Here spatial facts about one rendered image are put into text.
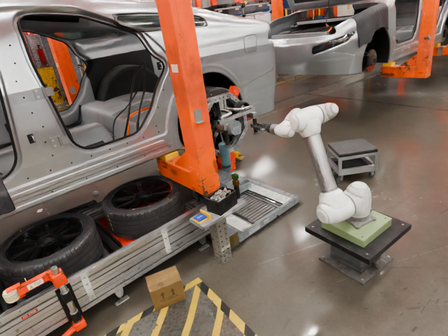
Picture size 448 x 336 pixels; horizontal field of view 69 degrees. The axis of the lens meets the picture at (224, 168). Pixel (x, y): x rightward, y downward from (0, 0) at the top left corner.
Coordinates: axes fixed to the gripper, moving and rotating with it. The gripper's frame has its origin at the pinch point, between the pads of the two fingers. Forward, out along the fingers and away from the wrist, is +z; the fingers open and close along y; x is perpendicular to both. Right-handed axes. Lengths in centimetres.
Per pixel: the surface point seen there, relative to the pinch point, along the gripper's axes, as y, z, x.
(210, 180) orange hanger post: -69, -16, -20
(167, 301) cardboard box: -134, -36, -79
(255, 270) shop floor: -71, -58, -83
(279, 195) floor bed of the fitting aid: 15, -10, -75
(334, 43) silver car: 228, 64, 37
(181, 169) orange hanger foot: -76, 12, -16
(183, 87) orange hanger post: -76, -14, 52
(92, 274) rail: -167, -6, -50
